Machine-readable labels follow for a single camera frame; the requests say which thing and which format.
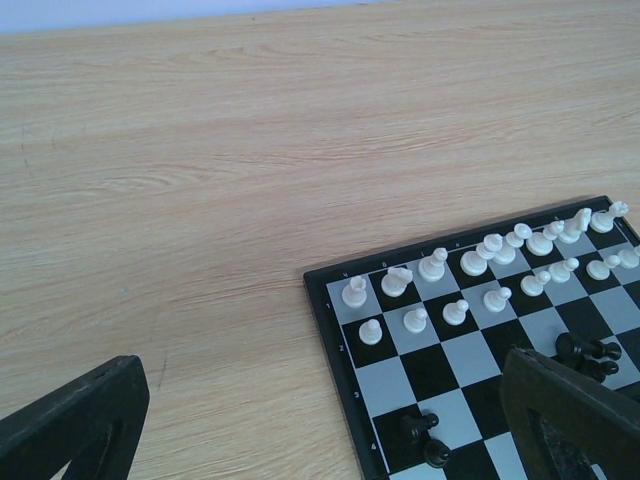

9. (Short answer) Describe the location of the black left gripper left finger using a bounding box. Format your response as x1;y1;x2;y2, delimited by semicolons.
1;355;150;479

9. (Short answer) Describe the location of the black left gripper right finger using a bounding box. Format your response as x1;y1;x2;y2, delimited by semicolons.
501;348;639;479

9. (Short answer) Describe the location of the black queen chess piece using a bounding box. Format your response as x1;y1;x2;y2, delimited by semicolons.
555;332;622;383

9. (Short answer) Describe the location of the black pawn centre board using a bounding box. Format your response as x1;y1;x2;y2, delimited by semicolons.
423;439;451;469

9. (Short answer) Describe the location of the white pawn chess piece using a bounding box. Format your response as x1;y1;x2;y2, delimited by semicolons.
358;318;383;345

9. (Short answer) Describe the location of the white knight chess piece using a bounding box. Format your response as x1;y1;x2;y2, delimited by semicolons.
381;267;413;298

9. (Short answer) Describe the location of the white rook chess piece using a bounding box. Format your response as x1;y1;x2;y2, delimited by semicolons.
341;275;367;309

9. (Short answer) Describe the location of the black pawn beside king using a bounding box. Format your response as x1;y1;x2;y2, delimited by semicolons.
400;412;439;444

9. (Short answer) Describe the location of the black and grey chessboard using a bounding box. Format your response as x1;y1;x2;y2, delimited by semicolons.
304;216;639;479

